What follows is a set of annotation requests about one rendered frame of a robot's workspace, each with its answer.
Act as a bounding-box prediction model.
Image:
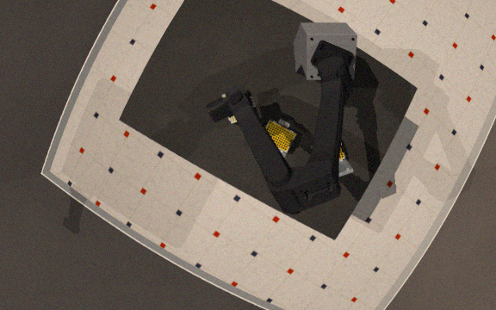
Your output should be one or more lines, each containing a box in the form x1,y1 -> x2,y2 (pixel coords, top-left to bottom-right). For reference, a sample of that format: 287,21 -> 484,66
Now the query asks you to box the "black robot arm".
206,40 -> 354,214

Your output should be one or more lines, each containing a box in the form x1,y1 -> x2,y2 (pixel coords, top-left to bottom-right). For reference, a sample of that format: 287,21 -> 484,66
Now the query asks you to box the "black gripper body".
226,84 -> 253,107

